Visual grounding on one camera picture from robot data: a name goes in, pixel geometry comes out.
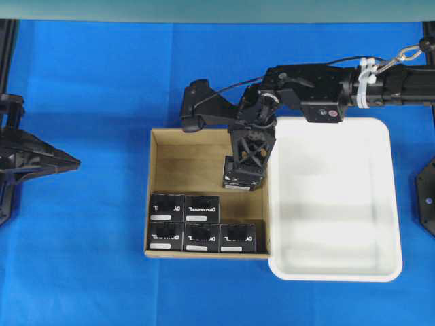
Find black frame post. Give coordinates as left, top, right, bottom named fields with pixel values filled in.
left=418, top=20, right=435, bottom=123
left=0, top=19, right=19, bottom=94

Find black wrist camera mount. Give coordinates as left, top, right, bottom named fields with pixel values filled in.
left=180, top=79, right=237, bottom=133

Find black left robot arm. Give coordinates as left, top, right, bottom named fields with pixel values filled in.
left=1, top=94, right=81, bottom=224

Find white cable ties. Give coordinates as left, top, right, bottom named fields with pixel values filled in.
left=356, top=57, right=377, bottom=109

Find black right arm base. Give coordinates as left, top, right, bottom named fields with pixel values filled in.
left=415, top=161, right=434, bottom=236

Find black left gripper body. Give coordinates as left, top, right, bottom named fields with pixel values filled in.
left=1, top=128, right=81, bottom=185

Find black frame post right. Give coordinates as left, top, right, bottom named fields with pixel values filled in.
left=418, top=20, right=435, bottom=123

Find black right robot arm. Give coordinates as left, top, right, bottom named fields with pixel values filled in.
left=226, top=64, right=434, bottom=179

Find white plastic tray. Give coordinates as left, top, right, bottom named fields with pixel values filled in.
left=267, top=117, right=403, bottom=283

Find black Dynamixel box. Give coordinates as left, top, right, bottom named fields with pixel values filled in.
left=147, top=222, right=184, bottom=251
left=183, top=223, right=220, bottom=253
left=220, top=224, right=256, bottom=253
left=148, top=194, right=184, bottom=223
left=184, top=195, right=220, bottom=224
left=222, top=156, right=264, bottom=191

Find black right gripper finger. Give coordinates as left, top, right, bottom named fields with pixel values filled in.
left=230, top=129, right=275, bottom=177

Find brown cardboard box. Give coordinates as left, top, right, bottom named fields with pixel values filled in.
left=143, top=128, right=270, bottom=260

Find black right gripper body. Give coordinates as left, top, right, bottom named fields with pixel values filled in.
left=227, top=83, right=279, bottom=137

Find blue table cloth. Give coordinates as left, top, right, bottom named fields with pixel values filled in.
left=1, top=20, right=434, bottom=325

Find teal backdrop curtain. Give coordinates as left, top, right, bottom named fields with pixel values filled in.
left=1, top=1, right=434, bottom=24

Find black frame post left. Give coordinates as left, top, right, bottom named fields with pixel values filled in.
left=0, top=19, right=19, bottom=94

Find silver carabiner hook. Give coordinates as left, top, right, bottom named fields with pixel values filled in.
left=375, top=45, right=422, bottom=75

